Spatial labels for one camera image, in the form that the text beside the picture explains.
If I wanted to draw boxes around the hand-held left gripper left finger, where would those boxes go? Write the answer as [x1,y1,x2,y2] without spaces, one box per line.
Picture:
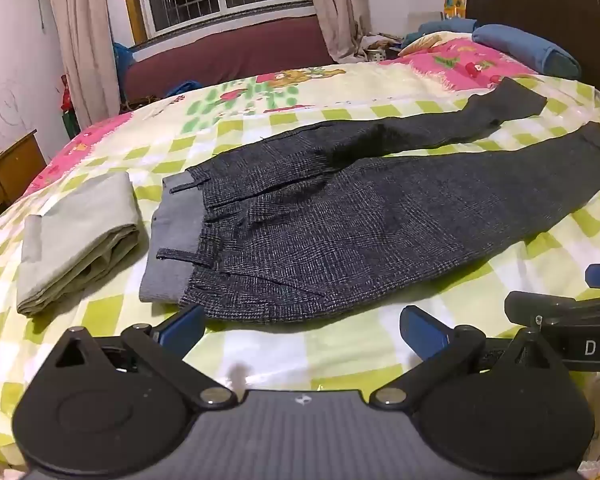
[42,304,238,408]

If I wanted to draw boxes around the dark wooden headboard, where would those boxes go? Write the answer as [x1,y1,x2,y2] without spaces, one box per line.
[466,0,600,121]

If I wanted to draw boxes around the red and green toy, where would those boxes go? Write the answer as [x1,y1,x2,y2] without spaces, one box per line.
[60,75,81,138]

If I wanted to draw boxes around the wooden desk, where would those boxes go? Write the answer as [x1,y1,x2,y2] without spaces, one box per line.
[0,129,48,231]

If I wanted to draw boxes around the folded beige pants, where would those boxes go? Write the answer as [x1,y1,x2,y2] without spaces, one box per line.
[17,172,142,317]

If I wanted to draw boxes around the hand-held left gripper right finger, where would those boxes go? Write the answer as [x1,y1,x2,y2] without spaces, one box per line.
[369,304,563,408]

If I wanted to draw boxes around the blue pillow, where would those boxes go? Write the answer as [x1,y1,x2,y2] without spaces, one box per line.
[472,24,582,80]
[404,19,478,43]

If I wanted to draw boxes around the maroon sofa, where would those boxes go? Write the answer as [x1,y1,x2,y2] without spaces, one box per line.
[115,15,333,103]

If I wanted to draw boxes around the blue cloth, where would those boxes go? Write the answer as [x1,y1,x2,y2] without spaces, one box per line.
[167,80,203,98]

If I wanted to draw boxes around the beige curtain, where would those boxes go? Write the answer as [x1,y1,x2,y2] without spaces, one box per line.
[302,0,376,63]
[45,0,121,131]

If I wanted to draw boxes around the green checked bed sheet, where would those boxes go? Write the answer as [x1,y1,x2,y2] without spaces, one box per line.
[0,72,600,471]

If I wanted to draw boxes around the pink cartoon printed blanket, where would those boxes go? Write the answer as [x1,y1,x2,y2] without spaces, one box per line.
[20,30,546,196]

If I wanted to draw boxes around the dark plaid pants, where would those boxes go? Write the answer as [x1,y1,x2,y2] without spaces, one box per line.
[139,76,600,323]

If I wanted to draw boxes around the blue bag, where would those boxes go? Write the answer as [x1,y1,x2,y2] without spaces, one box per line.
[112,42,136,78]

